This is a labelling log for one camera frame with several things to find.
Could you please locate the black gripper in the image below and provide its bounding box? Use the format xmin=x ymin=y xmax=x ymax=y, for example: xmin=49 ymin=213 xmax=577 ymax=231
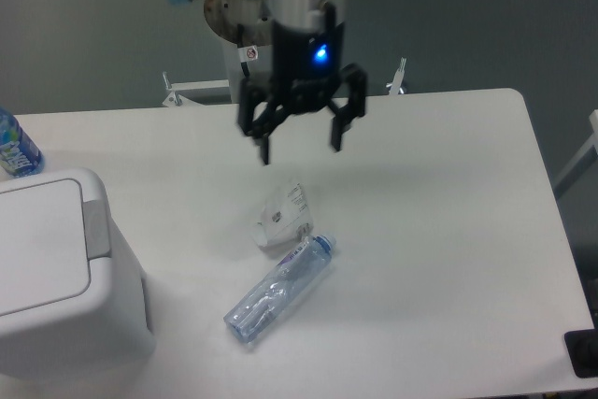
xmin=237 ymin=22 xmax=367 ymax=165

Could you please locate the white push-lid trash can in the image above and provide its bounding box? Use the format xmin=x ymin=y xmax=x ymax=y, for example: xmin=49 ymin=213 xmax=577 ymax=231
xmin=1 ymin=168 xmax=156 ymax=381

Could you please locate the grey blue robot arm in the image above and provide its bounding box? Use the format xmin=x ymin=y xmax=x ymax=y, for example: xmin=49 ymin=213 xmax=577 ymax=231
xmin=169 ymin=0 xmax=367 ymax=164

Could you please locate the crumpled white paper packet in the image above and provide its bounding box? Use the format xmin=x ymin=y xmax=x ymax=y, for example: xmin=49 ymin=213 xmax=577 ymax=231
xmin=250 ymin=178 xmax=314 ymax=249

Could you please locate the clear empty plastic bottle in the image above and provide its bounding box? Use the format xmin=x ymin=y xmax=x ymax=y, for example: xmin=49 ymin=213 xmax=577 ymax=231
xmin=223 ymin=235 xmax=336 ymax=344

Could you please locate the blue labelled water bottle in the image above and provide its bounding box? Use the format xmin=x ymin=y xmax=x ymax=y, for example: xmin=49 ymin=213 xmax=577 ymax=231
xmin=1 ymin=108 xmax=45 ymax=178

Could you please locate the black clamp at table corner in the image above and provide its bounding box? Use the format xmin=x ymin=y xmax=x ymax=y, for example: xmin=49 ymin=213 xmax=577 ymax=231
xmin=564 ymin=329 xmax=597 ymax=378

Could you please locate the black cable on pedestal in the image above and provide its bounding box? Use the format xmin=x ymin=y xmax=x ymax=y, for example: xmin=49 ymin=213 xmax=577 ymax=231
xmin=235 ymin=22 xmax=256 ymax=80

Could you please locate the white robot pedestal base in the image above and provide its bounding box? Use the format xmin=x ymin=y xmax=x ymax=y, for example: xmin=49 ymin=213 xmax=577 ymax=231
xmin=161 ymin=0 xmax=408 ymax=108

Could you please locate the white frame at right edge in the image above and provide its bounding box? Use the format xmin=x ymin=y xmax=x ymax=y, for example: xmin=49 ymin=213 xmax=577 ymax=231
xmin=552 ymin=110 xmax=597 ymax=200

